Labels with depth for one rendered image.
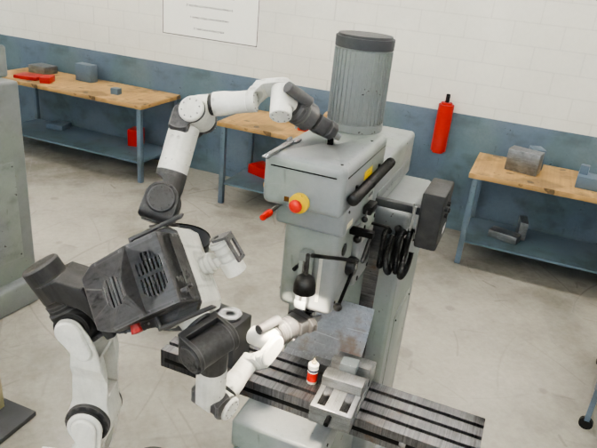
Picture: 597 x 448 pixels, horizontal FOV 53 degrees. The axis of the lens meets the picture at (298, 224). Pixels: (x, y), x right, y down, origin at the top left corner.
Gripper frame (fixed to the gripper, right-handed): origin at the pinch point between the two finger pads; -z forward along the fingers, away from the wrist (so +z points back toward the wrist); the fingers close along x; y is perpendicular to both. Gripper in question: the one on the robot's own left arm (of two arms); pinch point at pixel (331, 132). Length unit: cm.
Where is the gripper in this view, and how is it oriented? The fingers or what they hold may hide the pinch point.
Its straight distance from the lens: 191.4
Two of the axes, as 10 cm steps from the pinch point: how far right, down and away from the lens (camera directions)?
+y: 5.0, -8.6, -0.7
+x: 5.6, 3.8, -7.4
